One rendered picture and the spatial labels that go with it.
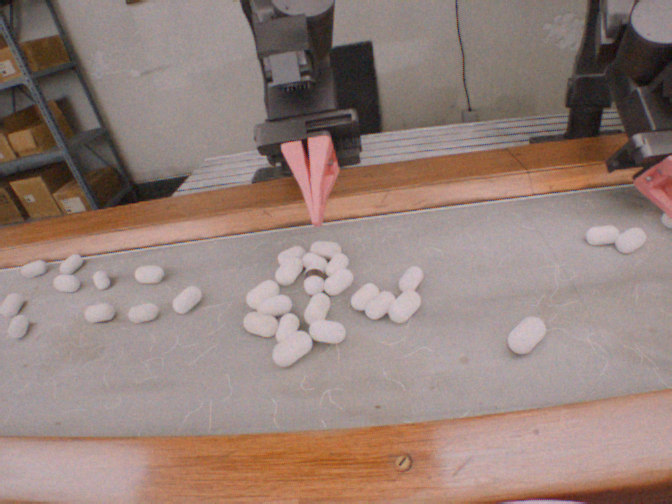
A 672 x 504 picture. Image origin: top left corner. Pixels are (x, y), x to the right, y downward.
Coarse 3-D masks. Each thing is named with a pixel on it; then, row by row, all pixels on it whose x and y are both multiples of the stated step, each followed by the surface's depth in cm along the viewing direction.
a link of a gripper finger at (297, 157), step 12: (288, 144) 35; (300, 144) 35; (336, 144) 40; (348, 144) 39; (288, 156) 36; (300, 156) 35; (336, 156) 40; (348, 156) 40; (300, 168) 36; (300, 180) 36; (312, 204) 36; (312, 216) 36
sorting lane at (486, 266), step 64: (576, 192) 47; (640, 192) 45; (128, 256) 53; (192, 256) 50; (256, 256) 47; (384, 256) 43; (448, 256) 41; (512, 256) 39; (576, 256) 37; (640, 256) 35; (0, 320) 45; (64, 320) 43; (128, 320) 41; (192, 320) 39; (384, 320) 35; (448, 320) 33; (512, 320) 32; (576, 320) 31; (640, 320) 29; (0, 384) 35; (64, 384) 34; (128, 384) 33; (192, 384) 32; (256, 384) 31; (320, 384) 30; (384, 384) 29; (448, 384) 28; (512, 384) 27; (576, 384) 26; (640, 384) 25
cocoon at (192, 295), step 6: (186, 288) 41; (192, 288) 41; (198, 288) 41; (180, 294) 40; (186, 294) 40; (192, 294) 40; (198, 294) 41; (174, 300) 39; (180, 300) 39; (186, 300) 39; (192, 300) 40; (198, 300) 41; (174, 306) 39; (180, 306) 39; (186, 306) 39; (192, 306) 40; (180, 312) 40
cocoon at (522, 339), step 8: (528, 320) 29; (536, 320) 29; (520, 328) 29; (528, 328) 29; (536, 328) 29; (544, 328) 29; (512, 336) 29; (520, 336) 28; (528, 336) 28; (536, 336) 28; (512, 344) 29; (520, 344) 28; (528, 344) 28; (520, 352) 28
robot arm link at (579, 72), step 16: (592, 0) 55; (592, 16) 57; (592, 32) 59; (592, 48) 60; (576, 64) 64; (592, 64) 62; (608, 64) 61; (576, 80) 64; (592, 80) 63; (576, 96) 66; (592, 96) 65; (608, 96) 64
